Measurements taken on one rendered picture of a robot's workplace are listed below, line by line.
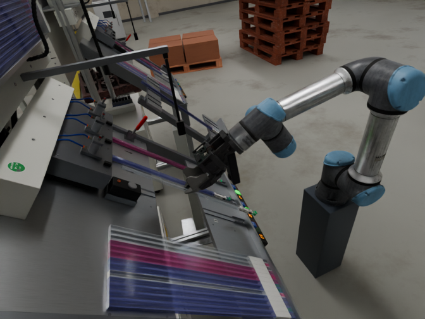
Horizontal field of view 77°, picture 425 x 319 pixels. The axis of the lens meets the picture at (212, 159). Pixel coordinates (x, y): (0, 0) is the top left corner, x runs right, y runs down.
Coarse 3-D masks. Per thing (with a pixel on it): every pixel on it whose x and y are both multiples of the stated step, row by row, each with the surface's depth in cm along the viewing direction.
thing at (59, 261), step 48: (144, 144) 101; (48, 192) 57; (96, 192) 65; (144, 192) 77; (0, 240) 43; (48, 240) 48; (96, 240) 54; (0, 288) 38; (48, 288) 42; (96, 288) 47
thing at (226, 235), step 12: (216, 192) 105; (228, 192) 112; (204, 204) 92; (216, 204) 97; (204, 216) 87; (216, 216) 90; (228, 216) 95; (240, 216) 101; (216, 228) 84; (228, 228) 89; (240, 228) 93; (216, 240) 79; (228, 240) 83; (240, 240) 87; (252, 240) 92; (240, 252) 82; (252, 252) 86
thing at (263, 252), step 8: (224, 176) 119; (232, 192) 110; (248, 216) 99; (248, 224) 97; (256, 232) 93; (256, 240) 91; (264, 248) 88; (264, 256) 86; (272, 264) 83; (280, 280) 79; (288, 296) 75; (296, 312) 71
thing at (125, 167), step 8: (128, 168) 70; (136, 168) 72; (144, 176) 73; (152, 176) 74; (168, 184) 77; (176, 184) 78; (200, 192) 83; (216, 200) 86; (224, 200) 89; (240, 208) 92
